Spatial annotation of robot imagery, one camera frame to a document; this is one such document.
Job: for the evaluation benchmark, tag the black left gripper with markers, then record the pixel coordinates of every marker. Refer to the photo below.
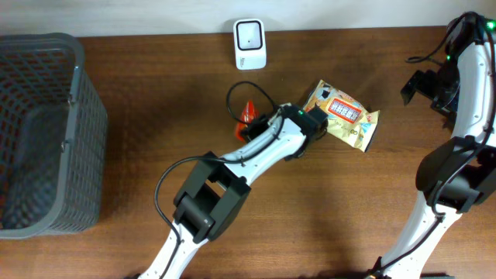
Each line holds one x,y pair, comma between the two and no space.
253,131

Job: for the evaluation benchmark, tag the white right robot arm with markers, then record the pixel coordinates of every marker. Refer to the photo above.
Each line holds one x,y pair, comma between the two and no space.
460,173

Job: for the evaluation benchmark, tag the grey plastic lattice basket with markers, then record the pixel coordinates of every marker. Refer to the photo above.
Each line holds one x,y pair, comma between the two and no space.
54,129

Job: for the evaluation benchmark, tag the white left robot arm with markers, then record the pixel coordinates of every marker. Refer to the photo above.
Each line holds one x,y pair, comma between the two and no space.
217,187

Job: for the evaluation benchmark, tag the red snack packet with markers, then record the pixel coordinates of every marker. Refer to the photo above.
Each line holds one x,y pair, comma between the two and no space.
249,113

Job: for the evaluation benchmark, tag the yellow snack bag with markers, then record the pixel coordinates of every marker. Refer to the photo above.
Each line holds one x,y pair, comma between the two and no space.
348,120

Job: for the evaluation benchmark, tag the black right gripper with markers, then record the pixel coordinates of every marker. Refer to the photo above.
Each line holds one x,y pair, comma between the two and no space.
419,82

